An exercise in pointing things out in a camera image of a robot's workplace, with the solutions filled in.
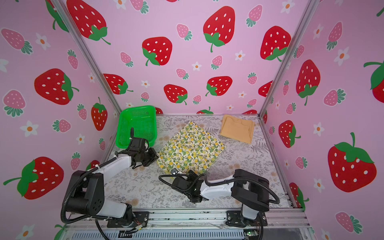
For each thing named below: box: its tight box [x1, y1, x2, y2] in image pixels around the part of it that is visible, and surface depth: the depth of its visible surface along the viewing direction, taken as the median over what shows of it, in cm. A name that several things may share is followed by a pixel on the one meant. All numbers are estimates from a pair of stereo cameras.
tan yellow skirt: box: [220, 114, 255, 144], surface depth 113 cm
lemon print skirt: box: [157, 121, 227, 176], surface depth 100 cm
